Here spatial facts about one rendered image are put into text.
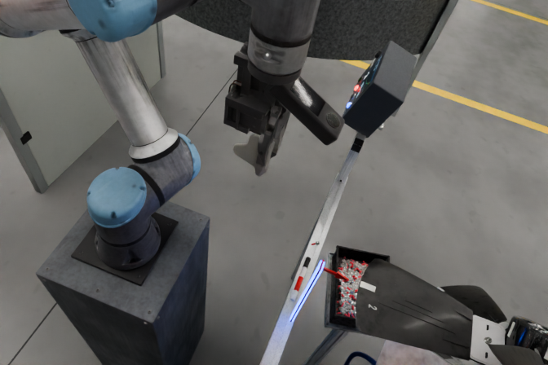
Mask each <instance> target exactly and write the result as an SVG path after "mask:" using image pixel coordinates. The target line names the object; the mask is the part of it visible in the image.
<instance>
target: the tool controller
mask: <svg viewBox="0 0 548 365"><path fill-rule="evenodd" d="M374 58H375V60H374V61H373V62H372V63H371V65H370V66H368V68H367V69H366V70H365V72H364V73H363V74H362V75H361V76H360V77H363V78H364V76H365V75H366V73H367V72H368V71H369V70H370V69H371V68H372V69H371V71H370V73H369V75H368V76H367V77H366V78H365V80H364V81H363V79H362V81H363V82H362V81H361V82H362V83H361V82H360V84H359V83H358V82H357V84H356V86H357V85H360V86H359V88H358V90H357V91H356V92H355V90H354V91H353V94H355V93H356V96H355V97H354V99H353V100H351V99H350V100H349V102H348V103H350V102H352V104H351V106H350V107H349V108H348V109H347V108H346V109H345V111H344V113H343V115H342V118H343V119H344V121H345V124H346V125H348V126H350V127H351V128H352V129H354V130H356V131H357V132H359V133H361V134H362V135H365V136H366V138H368V137H369V136H370V135H371V134H372V133H373V132H375V130H376V129H379V130H383V128H384V127H385V125H384V124H383V123H385V122H386V120H387V119H388V118H389V117H390V116H391V115H392V114H393V113H394V112H395V111H396V110H397V109H398V108H399V107H400V106H401V105H402V104H403V103H404V99H405V96H406V94H407V90H408V88H409V83H410V80H411V77H412V74H413V70H414V66H415V64H416V61H417V57H415V56H414V55H412V54H410V53H409V52H407V51H406V50H405V49H403V48H402V47H400V46H399V45H397V44H396V43H394V42H393V41H389V42H388V43H387V44H386V46H385V47H384V48H383V49H382V51H380V50H379V51H377V52H376V54H375V55H374Z"/></svg>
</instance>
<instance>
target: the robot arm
mask: <svg viewBox="0 0 548 365"><path fill-rule="evenodd" d="M200 1H202V0H0V35H1V36H4V37H13V38H25V37H32V36H35V35H37V34H39V33H41V32H44V31H46V30H59V31H60V34H61V35H63V36H65V37H68V38H70V39H73V40H74V41H75V42H76V44H77V47H78V49H79V50H80V52H81V53H82V56H83V57H84V59H85V61H86V63H87V65H88V66H89V68H90V70H91V72H92V73H93V75H94V77H95V79H96V81H97V82H98V84H99V87H100V88H101V90H102V91H103V93H104V96H105V97H106V99H107V100H108V103H109V104H110V106H111V108H112V110H113V111H114V113H115V115H116V117H117V119H118V120H119V122H120V124H121V126H122V128H123V129H124V131H125V133H126V135H127V137H128V139H129V140H130V142H131V145H130V149H129V155H130V157H131V159H132V160H133V163H132V164H131V165H129V166H128V167H127V168H126V167H119V169H116V168H112V169H108V170H106V171H104V172H103V173H102V174H100V175H99V176H97V177H96V178H95V179H94V181H93V182H92V183H91V185H90V187H89V189H88V192H87V197H86V200H87V205H88V211H89V214H90V216H91V218H92V220H93V221H94V224H95V227H96V229H97V232H96V235H95V249H96V252H97V253H98V255H99V258H100V259H101V261H102V262H103V263H104V264H106V265H107V266H110V267H112V268H114V269H118V270H131V269H134V268H137V267H140V266H142V265H144V264H145V263H147V262H148V261H150V260H151V259H152V258H153V257H154V255H155V254H156V253H157V250H158V249H159V246H160V243H161V233H160V228H159V226H158V224H157V222H156V221H155V219H154V218H153V217H152V216H151V215H152V214H153V213H155V212H156V211H157V210H158V209H159V208H160V207H162V206H163V205H164V203H166V202H167V201H168V200H169V199H170V198H172V197H173V196H174V195H175V194H176V193H178V192H179V191H180V190H181V189H183V188H184V187H186V186H187V185H188V184H189V183H190V182H191V181H192V180H193V179H194V178H195V177H196V176H197V175H198V173H199V171H200V168H201V159H200V156H199V154H198V151H197V149H196V147H195V146H194V144H191V140H190V139H189V138H188V137H186V136H185V135H183V134H180V133H177V131H176V130H173V129H171V128H168V127H167V126H166V123H165V121H164V119H163V117H162V115H161V113H160V111H159V109H158V107H157V104H156V102H155V100H154V98H153V96H152V94H151V92H150V90H149V88H148V86H147V84H146V81H145V80H144V77H143V75H142V73H141V72H140V70H139V67H138V65H137V63H136V61H135V58H134V56H133V55H132V53H131V51H130V48H129V47H128V45H127V43H126V39H125V38H126V37H133V36H136V35H138V34H141V33H142V32H144V31H146V30H147V29H148V28H149V27H150V26H152V25H154V24H156V23H158V22H160V21H162V20H164V19H166V18H168V17H170V16H172V15H174V14H176V13H178V12H180V11H182V10H184V9H186V8H188V7H190V6H192V5H194V4H196V3H198V2H200ZM238 1H240V2H243V3H246V4H248V5H250V6H251V7H252V13H251V21H250V36H249V42H245V44H244V45H243V46H242V48H241V49H240V50H239V51H238V52H237V53H236V54H235V55H234V61H233V63H234V64H236V65H238V69H237V78H236V80H235V81H236V83H234V82H235V81H234V82H233V83H232V84H231V85H230V86H229V91H228V95H227V96H226V97H225V108H224V119H223V123H224V124H225V125H229V126H231V127H233V128H235V130H239V131H240V132H243V133H245V134H248V133H249V132H250V131H251V132H253V133H254V134H252V135H251V136H250V138H249V141H248V143H237V144H235V145H234V147H233V151H234V153H235V154H236V155H237V156H239V157H240V158H241V159H243V160H244V161H246V162H248V163H249V164H251V165H252V166H253V167H254V169H255V174H256V175H257V176H259V177H260V176H261V175H263V174H265V173H266V172H267V170H268V165H269V162H270V159H271V158H273V157H274V156H275V155H276V154H277V152H278V150H279V147H280V145H281V141H282V139H283V136H284V132H285V129H286V126H287V124H288V120H289V116H290V113H292V114H293V115H294V116H295V117H296V118H297V119H298V120H299V121H300V122H301V123H302V124H303V125H305V126H306V127H307V128H308V129H309V130H310V131H311V132H312V133H313V134H314V135H315V136H316V137H317V138H318V139H319V140H320V141H321V142H322V143H323V144H324V145H330V144H331V143H333V142H335V141H336V140H337V139H338V136H339V135H340V133H341V130H342V128H343V126H344V123H345V121H344V119H343V118H342V117H341V116H340V115H339V114H338V113H337V112H336V111H335V110H334V109H333V108H332V107H331V106H330V105H329V104H328V103H327V102H326V101H325V100H324V99H323V98H322V97H321V96H320V95H319V94H318V93H317V92H316V91H315V90H314V89H313V88H312V87H311V86H309V85H308V84H307V83H306V82H305V81H304V80H303V79H302V78H301V77H300V73H301V70H302V67H303V65H304V64H305V61H306V58H307V52H308V48H309V45H310V41H311V38H312V31H313V28H314V24H315V21H316V15H317V12H318V9H319V5H320V0H238ZM231 86H232V88H231ZM230 90H231V91H230Z"/></svg>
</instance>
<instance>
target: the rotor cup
mask: <svg viewBox="0 0 548 365"><path fill-rule="evenodd" d="M513 322H515V326H514V327H513V330H512V332H511V334H510V337H508V336H507V335H508V332H509V331H510V327H511V325H512V323H513ZM541 330H543V331H544V330H545V331H548V328H547V327H544V326H542V325H540V324H539V323H536V322H534V321H532V320H530V319H526V318H525V317H522V316H518V315H514V316H513V317H512V318H511V321H510V324H509V326H508V328H507V330H506V333H505V345H514V346H519V347H524V348H529V349H531V350H533V351H535V349H537V350H538V351H539V354H540V355H541V359H542V361H543V363H544V364H545V365H546V364H548V360H546V359H545V358H544V357H545V354H546V351H547V349H548V334H546V333H544V332H542V331H541Z"/></svg>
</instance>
